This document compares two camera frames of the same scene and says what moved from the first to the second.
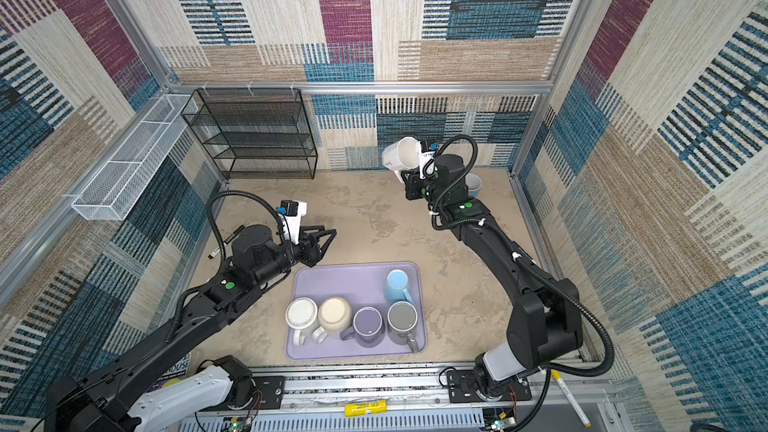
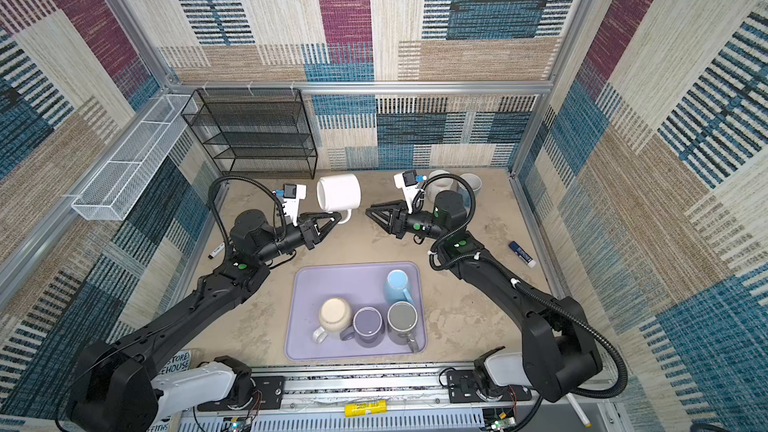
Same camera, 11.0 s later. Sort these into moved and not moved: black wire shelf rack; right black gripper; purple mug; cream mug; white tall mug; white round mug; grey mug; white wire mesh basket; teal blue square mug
Moved: white round mug; right black gripper; white tall mug
Not moved: black wire shelf rack; teal blue square mug; grey mug; cream mug; purple mug; white wire mesh basket
